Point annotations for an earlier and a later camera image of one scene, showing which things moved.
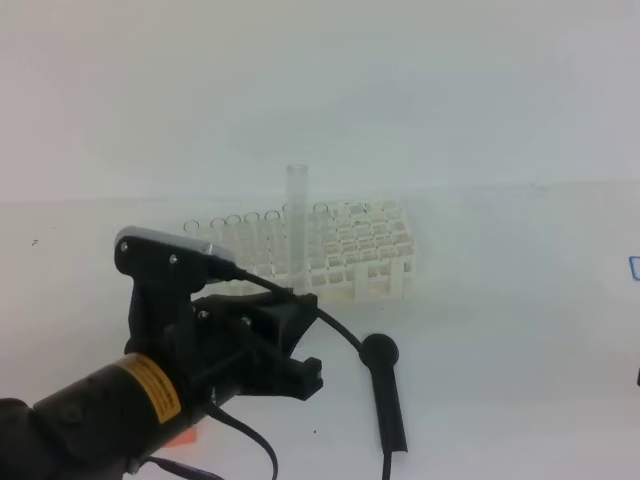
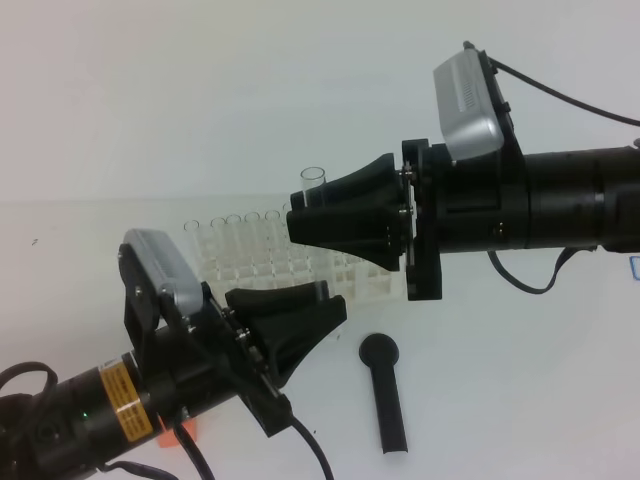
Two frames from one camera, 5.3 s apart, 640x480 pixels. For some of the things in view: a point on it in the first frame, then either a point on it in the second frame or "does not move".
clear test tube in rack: x=233 y=238 does not move
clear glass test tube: x=298 y=228 -> x=313 y=178
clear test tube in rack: x=191 y=227 does not move
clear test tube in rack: x=218 y=231 does not move
